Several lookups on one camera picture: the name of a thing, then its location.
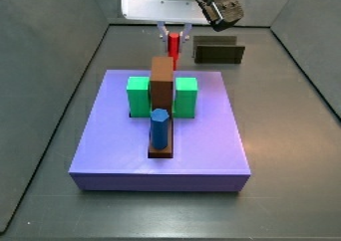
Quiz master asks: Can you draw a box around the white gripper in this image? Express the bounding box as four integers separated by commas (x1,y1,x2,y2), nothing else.
122,0,207,49

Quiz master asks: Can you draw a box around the red cylindrical peg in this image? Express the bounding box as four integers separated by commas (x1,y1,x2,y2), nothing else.
169,33,180,69

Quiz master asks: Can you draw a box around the purple board base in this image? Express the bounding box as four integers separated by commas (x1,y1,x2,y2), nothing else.
70,70,251,191

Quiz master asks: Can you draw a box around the brown upright block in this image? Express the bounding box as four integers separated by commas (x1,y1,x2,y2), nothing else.
149,57,173,158

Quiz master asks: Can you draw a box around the green right block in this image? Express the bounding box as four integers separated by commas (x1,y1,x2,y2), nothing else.
173,77,199,119

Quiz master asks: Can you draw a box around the green block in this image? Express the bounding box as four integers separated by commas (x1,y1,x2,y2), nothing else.
173,77,199,119
128,77,152,118

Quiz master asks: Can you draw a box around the green left block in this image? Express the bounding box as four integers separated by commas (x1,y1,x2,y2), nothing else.
128,77,152,118

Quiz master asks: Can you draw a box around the blue hexagonal peg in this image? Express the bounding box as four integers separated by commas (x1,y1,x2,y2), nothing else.
152,109,170,149

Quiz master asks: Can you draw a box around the black angle bracket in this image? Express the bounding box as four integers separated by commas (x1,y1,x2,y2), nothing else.
193,36,245,64

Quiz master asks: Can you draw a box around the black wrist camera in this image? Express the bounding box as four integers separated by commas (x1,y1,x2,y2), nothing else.
205,0,244,32

